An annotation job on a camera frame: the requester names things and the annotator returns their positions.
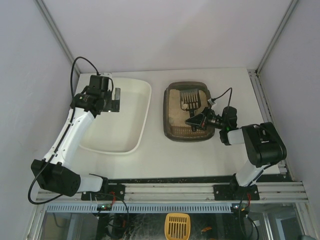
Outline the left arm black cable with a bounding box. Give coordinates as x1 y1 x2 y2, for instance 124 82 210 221
69 56 101 101

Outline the yellow litter scoop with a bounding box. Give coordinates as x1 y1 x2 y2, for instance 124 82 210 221
164 212 191 240

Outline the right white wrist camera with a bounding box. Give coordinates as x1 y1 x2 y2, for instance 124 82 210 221
207 98 217 106

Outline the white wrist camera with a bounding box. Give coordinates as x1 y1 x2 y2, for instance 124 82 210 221
100 72 112 78
207 98 217 106

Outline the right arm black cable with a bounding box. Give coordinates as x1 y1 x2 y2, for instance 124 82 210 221
212 87 233 110

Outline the dark brown litter box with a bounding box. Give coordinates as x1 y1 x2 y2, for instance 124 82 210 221
163 81 215 142

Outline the grey slotted cable duct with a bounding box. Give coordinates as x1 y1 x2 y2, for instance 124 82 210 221
45 202 233 214

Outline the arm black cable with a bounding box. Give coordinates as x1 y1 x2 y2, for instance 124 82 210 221
212 87 233 110
69 56 101 101

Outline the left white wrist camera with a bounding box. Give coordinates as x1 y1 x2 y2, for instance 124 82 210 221
100 72 112 78

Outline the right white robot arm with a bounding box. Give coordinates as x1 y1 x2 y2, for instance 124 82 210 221
185 106 287 190

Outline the litter clump in scoop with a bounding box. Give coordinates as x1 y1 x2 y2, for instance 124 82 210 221
180 103 189 111

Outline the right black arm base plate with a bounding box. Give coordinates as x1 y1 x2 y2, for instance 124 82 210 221
213 184 260 201

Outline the white plastic tray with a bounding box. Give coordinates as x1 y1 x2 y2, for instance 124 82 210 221
79 77 152 155

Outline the black litter scoop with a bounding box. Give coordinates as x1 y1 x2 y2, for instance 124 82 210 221
179 88 201 118

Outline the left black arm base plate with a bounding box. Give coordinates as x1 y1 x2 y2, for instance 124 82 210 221
81 183 126 202

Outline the aluminium front rail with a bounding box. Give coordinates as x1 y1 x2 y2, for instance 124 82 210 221
36 181 309 202

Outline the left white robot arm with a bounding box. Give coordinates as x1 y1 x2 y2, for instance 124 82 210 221
31 75 121 197

